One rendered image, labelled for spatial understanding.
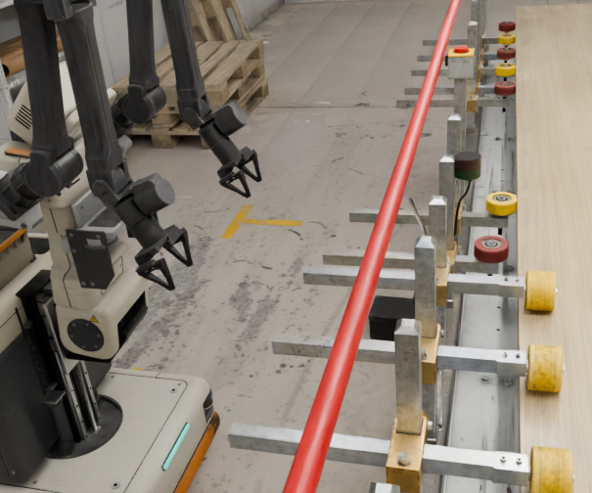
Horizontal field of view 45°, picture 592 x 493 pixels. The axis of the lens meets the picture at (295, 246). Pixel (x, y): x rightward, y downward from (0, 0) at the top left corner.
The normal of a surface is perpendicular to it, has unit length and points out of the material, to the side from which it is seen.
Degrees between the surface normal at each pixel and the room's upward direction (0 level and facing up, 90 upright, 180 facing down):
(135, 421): 0
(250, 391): 0
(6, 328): 90
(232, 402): 0
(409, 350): 90
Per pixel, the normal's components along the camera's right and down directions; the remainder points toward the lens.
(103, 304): 0.04, -0.85
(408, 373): -0.25, 0.49
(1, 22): 0.96, 0.04
